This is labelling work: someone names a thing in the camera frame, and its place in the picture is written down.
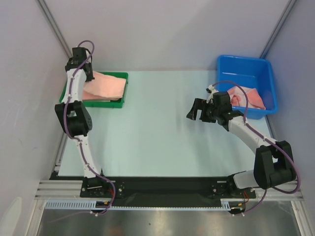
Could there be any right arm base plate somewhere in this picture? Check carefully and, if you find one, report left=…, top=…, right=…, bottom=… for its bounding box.
left=210, top=180, right=256, bottom=199

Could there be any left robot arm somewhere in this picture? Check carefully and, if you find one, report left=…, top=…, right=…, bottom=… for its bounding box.
left=55, top=46, right=102, bottom=180

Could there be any pink white striped towel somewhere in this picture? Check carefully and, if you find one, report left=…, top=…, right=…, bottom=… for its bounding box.
left=227, top=86, right=266, bottom=110

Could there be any aluminium front rail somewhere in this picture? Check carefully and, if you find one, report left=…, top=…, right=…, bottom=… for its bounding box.
left=34, top=179, right=305, bottom=201

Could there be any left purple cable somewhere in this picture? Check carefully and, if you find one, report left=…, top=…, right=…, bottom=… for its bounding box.
left=48, top=40, right=116, bottom=222

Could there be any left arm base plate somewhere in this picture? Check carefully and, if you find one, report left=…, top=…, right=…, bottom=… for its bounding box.
left=80, top=177, right=125, bottom=198

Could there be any right aluminium corner post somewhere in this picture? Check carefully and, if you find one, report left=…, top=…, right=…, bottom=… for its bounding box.
left=259, top=0, right=299, bottom=59

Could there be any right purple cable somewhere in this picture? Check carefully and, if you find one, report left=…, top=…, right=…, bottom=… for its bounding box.
left=213, top=80, right=301, bottom=217

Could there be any grey cable duct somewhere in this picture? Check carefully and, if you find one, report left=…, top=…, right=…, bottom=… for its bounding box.
left=45, top=199, right=244, bottom=211

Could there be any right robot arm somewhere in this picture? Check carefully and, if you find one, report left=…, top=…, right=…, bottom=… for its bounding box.
left=186, top=92, right=296, bottom=198

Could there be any purple cable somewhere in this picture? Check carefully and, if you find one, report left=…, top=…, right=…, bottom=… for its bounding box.
left=213, top=80, right=301, bottom=217
left=48, top=40, right=116, bottom=222

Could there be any left aluminium corner post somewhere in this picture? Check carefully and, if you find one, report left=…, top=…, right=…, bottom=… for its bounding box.
left=35, top=0, right=72, bottom=62

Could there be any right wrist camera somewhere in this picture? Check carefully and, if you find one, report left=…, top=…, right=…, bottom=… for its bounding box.
left=206, top=85, right=218, bottom=104

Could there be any aluminium corner post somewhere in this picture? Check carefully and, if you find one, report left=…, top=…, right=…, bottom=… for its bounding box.
left=259, top=0, right=299, bottom=59
left=35, top=0, right=72, bottom=62

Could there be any light pink towel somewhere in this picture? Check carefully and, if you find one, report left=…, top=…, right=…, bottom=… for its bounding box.
left=83, top=71, right=126, bottom=98

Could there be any blue plastic bin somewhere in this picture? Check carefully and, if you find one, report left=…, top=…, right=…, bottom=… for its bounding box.
left=217, top=55, right=278, bottom=119

